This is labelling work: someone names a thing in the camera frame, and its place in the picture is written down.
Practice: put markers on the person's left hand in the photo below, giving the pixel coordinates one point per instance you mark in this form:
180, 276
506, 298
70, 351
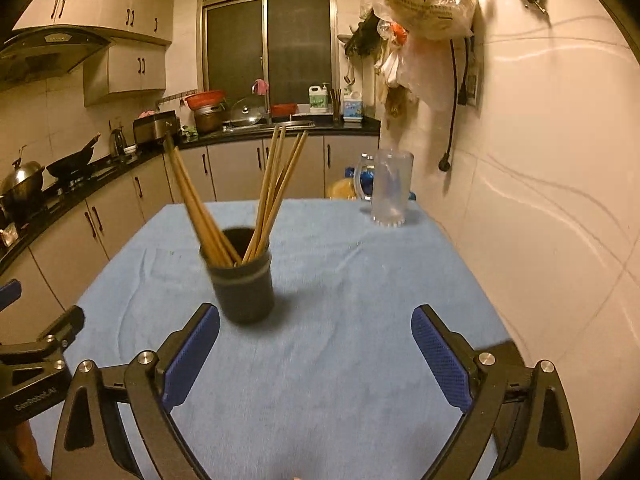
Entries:
32, 450

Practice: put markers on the red bowl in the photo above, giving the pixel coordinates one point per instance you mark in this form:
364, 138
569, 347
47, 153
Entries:
284, 110

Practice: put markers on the pink rag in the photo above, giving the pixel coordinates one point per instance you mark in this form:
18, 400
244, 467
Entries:
260, 87

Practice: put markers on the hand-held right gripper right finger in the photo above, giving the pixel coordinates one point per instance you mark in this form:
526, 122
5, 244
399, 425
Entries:
442, 360

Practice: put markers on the clear bag of flatbread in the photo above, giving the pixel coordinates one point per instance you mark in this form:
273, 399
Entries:
425, 0

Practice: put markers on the white plastic bags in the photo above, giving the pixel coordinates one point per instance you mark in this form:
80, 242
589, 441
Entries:
420, 75

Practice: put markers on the holder with dark chopsticks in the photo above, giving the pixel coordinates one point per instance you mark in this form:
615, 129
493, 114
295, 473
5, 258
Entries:
336, 110

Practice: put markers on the row of beige wall cabinets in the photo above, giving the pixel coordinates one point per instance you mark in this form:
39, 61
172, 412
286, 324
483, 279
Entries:
100, 0

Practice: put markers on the clear glass mug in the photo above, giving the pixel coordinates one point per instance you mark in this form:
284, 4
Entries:
392, 190

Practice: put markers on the metal cooking pot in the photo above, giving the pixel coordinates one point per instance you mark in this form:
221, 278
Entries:
209, 121

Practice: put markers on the white jug blue label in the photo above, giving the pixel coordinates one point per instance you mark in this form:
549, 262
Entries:
353, 107

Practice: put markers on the yellow snack bag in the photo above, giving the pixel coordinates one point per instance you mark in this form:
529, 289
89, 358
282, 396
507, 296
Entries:
342, 189

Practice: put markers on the glass pot lid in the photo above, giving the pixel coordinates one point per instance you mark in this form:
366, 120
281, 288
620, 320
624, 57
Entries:
246, 112

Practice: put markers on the sink faucet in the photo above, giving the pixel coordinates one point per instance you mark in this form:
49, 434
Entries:
266, 107

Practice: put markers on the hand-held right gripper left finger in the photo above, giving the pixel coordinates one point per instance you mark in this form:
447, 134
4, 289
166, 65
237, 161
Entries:
192, 355

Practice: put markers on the black wok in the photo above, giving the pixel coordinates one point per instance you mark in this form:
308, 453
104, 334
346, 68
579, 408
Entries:
70, 165

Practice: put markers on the silver countertop appliance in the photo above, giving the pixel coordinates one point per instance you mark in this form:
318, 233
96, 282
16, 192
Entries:
155, 130

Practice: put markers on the blue snack bag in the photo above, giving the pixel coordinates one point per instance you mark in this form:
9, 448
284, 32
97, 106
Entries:
367, 177

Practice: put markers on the wall socket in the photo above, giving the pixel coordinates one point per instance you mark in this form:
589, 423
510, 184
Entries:
469, 87

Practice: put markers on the dark range hood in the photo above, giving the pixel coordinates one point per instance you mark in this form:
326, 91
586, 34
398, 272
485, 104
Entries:
50, 55

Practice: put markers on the black gas stove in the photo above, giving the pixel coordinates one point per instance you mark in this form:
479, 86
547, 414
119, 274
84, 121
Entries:
95, 175

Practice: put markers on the small beige wall cabinet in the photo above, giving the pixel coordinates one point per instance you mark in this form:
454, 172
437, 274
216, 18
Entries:
130, 72

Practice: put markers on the steel sink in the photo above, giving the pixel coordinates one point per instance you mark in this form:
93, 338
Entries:
290, 124

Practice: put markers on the bunch of wooden chopsticks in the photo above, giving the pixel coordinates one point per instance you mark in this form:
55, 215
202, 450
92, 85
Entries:
267, 210

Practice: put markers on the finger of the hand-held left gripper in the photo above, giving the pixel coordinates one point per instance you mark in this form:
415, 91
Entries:
10, 294
55, 350

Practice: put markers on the pink cloth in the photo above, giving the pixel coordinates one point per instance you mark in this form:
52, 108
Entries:
147, 113

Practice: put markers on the green vegetables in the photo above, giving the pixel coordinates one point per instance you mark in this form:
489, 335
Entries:
188, 131

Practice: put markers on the black kitchen countertop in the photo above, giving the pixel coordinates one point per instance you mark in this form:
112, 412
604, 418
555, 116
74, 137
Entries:
125, 157

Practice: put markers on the dark wall rack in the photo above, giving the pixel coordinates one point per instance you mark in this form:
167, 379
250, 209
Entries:
362, 40

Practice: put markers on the steel wok with lid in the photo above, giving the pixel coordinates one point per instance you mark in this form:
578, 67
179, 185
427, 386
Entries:
22, 177

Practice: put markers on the steel kettle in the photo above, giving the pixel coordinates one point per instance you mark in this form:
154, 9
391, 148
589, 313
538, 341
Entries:
117, 144

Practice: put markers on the dark grey utensil cup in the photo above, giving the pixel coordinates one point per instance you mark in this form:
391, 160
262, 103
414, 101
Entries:
245, 290

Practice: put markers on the blue tablecloth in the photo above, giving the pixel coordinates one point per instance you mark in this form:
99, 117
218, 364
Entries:
325, 335

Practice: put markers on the kitchen window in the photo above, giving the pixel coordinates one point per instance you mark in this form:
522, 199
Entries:
295, 45

